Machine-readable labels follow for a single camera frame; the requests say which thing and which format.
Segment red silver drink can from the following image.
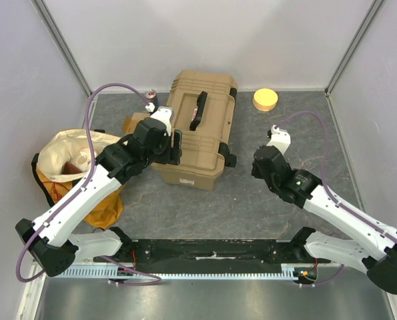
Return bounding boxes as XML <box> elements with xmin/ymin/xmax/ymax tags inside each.
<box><xmin>144</xmin><ymin>89</ymin><xmax>159</xmax><ymax>109</ymax></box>

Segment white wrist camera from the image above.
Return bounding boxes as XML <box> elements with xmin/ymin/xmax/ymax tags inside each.
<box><xmin>266</xmin><ymin>125</ymin><xmax>291</xmax><ymax>155</ymax></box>
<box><xmin>150</xmin><ymin>106</ymin><xmax>174</xmax><ymax>136</ymax></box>

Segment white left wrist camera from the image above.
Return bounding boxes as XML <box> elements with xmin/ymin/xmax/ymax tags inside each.
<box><xmin>150</xmin><ymin>106</ymin><xmax>174</xmax><ymax>136</ymax></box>

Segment yellow canvas tote bag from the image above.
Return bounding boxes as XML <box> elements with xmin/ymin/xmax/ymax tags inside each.
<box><xmin>31</xmin><ymin>129</ymin><xmax>123</xmax><ymax>229</ymax></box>

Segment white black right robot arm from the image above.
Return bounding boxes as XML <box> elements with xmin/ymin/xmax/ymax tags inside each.
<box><xmin>252</xmin><ymin>146</ymin><xmax>397</xmax><ymax>295</ymax></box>

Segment brown cardboard box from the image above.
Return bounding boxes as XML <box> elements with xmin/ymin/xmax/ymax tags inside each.
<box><xmin>121</xmin><ymin>113</ymin><xmax>149</xmax><ymax>135</ymax></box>

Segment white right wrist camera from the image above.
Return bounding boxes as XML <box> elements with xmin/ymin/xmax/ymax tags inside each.
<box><xmin>266</xmin><ymin>125</ymin><xmax>291</xmax><ymax>155</ymax></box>

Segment white paper roll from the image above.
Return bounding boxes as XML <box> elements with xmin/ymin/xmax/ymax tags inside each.
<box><xmin>71</xmin><ymin>148</ymin><xmax>91</xmax><ymax>172</ymax></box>

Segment grey slotted cable duct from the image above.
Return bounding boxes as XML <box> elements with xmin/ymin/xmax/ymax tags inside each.
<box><xmin>56</xmin><ymin>265</ymin><xmax>296</xmax><ymax>279</ymax></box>

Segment tan plastic toolbox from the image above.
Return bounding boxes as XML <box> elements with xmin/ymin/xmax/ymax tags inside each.
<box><xmin>152</xmin><ymin>70</ymin><xmax>238</xmax><ymax>191</ymax></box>

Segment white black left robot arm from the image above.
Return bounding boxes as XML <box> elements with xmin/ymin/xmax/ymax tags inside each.
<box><xmin>15</xmin><ymin>107</ymin><xmax>181</xmax><ymax>282</ymax></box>

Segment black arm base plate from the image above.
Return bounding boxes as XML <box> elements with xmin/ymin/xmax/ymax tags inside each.
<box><xmin>111</xmin><ymin>239</ymin><xmax>316</xmax><ymax>266</ymax></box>

